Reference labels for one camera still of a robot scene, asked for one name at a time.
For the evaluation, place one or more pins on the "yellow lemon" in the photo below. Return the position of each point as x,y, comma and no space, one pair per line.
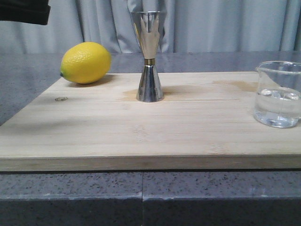
85,63

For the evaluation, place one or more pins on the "clear glass measuring beaker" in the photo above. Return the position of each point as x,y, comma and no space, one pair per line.
278,96

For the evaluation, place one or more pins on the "steel double jigger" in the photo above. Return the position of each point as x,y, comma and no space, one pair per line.
148,27

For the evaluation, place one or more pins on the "wooden cutting board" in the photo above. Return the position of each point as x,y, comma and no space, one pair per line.
204,122

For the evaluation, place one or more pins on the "grey curtain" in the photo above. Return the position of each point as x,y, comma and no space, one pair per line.
189,26

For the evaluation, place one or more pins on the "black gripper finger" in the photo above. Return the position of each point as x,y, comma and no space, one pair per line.
25,11

